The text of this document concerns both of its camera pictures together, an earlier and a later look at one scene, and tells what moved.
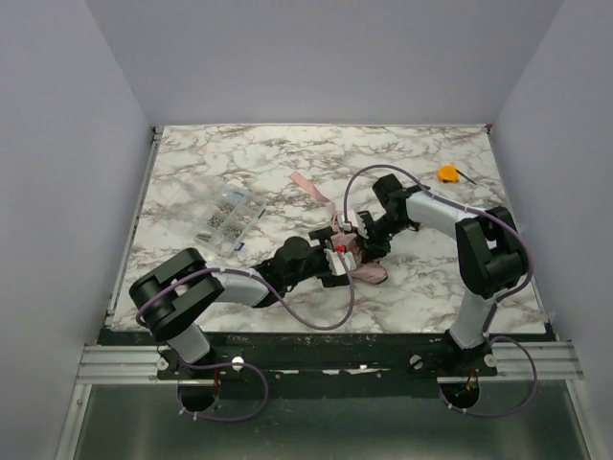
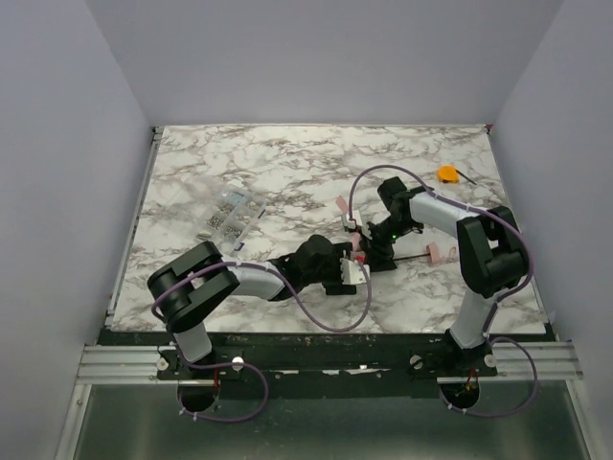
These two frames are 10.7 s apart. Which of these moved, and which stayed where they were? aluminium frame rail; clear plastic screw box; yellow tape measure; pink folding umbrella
Moved: pink folding umbrella
Stayed: yellow tape measure; clear plastic screw box; aluminium frame rail
